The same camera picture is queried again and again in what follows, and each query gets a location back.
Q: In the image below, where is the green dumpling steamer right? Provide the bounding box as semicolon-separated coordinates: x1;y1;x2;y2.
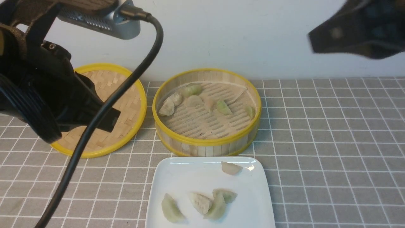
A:
244;105;256;120

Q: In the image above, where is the white dumpling steamer centre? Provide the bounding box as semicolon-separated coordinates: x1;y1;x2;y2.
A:
185;95;204;108

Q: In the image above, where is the bamboo steamer basket yellow rim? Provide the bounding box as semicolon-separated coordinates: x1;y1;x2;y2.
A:
152;68;262;157

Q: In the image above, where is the pale green dumpling on plate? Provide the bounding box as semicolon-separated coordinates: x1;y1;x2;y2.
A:
203;192;227;220

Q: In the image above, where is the white dumpling steamer left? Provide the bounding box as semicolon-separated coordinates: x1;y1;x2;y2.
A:
158;92;183;116

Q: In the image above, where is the white dumpling on plate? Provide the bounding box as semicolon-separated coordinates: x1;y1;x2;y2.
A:
188;192;213;215

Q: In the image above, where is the bamboo steamer lid yellow rim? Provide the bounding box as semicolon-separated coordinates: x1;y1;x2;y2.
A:
51;63;147;159

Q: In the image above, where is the green dumpling steamer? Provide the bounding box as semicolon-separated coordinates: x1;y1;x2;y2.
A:
216;99;233;115
180;83;203;98
244;105;256;120

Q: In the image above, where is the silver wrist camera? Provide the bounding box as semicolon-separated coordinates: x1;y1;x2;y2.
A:
58;0;141;40

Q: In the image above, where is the pale green dumpling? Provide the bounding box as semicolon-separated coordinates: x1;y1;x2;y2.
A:
203;192;227;220
161;193;186;223

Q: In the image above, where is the white dumpling steamer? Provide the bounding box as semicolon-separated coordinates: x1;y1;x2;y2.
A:
158;92;183;116
185;95;204;108

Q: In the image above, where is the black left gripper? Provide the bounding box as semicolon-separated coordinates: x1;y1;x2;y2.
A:
1;0;119;144

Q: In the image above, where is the green dumpling steamer top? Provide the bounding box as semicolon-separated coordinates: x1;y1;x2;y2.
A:
180;83;203;98

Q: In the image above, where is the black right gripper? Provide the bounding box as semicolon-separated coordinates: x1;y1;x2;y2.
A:
308;0;405;60

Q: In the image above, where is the white square plate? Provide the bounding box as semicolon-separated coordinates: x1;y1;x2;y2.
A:
145;157;276;228

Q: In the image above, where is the green dumpling steamer centre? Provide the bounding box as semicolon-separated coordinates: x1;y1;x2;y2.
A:
216;99;233;115

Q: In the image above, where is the black camera cable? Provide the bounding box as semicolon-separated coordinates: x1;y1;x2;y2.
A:
34;6;164;228

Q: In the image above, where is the pink-white dumpling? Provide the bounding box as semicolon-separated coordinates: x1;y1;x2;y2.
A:
221;161;243;176

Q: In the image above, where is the green-white dumpling plate rear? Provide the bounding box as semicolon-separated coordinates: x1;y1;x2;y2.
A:
212;188;238;204

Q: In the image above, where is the pinkish dumpling steamer centre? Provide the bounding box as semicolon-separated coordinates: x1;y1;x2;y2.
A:
203;97;216;113

